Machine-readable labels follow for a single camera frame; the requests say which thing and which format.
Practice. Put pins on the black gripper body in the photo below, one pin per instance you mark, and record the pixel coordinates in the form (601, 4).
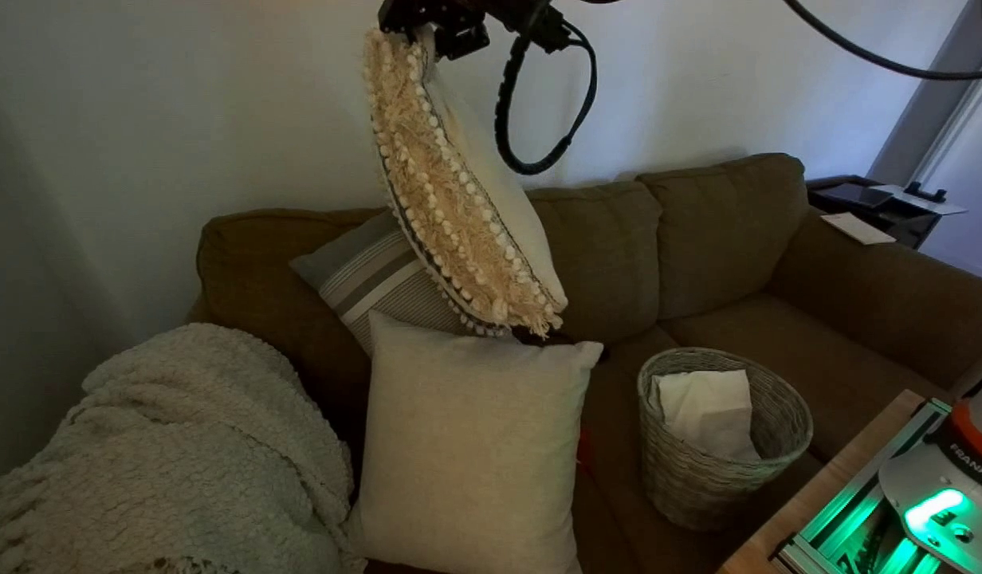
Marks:
(449, 12)

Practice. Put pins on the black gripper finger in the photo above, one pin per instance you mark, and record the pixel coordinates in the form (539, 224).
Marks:
(462, 43)
(396, 22)

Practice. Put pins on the white tasselled pillow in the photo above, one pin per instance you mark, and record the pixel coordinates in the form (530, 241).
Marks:
(464, 212)

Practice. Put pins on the brown sofa back cushion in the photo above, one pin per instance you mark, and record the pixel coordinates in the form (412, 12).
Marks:
(725, 233)
(607, 260)

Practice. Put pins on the plain cream square pillow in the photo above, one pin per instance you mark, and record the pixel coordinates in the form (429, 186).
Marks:
(469, 447)

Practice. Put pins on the brown fabric sofa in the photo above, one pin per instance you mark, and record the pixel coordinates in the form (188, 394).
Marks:
(829, 319)

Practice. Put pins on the white paper sheet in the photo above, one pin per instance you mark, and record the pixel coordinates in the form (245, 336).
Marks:
(858, 227)

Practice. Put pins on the white folded cloth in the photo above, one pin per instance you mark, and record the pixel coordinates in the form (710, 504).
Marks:
(710, 409)

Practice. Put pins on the dark side table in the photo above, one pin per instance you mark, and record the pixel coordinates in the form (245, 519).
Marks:
(884, 207)

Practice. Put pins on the cream knitted blanket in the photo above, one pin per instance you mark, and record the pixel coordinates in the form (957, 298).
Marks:
(184, 456)

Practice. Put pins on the grey woven basket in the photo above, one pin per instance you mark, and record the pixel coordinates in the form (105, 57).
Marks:
(703, 483)

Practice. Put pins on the white door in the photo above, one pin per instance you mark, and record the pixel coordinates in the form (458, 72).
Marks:
(971, 162)

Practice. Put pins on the wooden table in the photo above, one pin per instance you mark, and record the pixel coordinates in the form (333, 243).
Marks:
(829, 468)

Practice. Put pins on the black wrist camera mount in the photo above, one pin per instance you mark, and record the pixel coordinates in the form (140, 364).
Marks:
(526, 22)

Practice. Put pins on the green lit metal frame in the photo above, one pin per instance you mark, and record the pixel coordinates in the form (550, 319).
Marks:
(837, 528)

